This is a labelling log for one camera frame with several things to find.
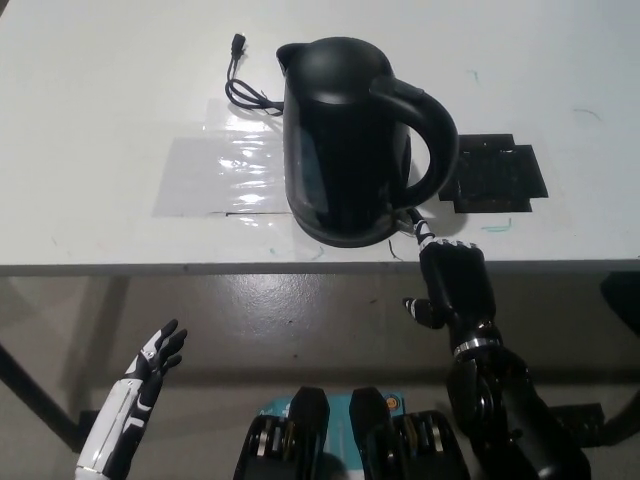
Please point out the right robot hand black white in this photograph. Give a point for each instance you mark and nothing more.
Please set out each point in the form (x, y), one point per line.
(460, 285)

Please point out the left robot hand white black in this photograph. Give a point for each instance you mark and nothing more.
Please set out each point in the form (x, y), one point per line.
(130, 395)

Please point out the black electric kettle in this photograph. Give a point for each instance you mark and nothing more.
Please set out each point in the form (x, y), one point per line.
(340, 150)

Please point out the black teal robot body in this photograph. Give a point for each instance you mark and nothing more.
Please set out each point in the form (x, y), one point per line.
(310, 435)

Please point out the black floor foot plate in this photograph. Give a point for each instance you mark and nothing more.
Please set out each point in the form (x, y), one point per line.
(580, 419)
(89, 425)

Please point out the black metal table leg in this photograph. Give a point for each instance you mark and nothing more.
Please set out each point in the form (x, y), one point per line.
(622, 290)
(30, 395)

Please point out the black tape patch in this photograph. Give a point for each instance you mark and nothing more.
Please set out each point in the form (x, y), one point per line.
(492, 172)

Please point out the transparent tape sheet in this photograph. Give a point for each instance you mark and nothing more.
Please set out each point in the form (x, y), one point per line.
(215, 175)

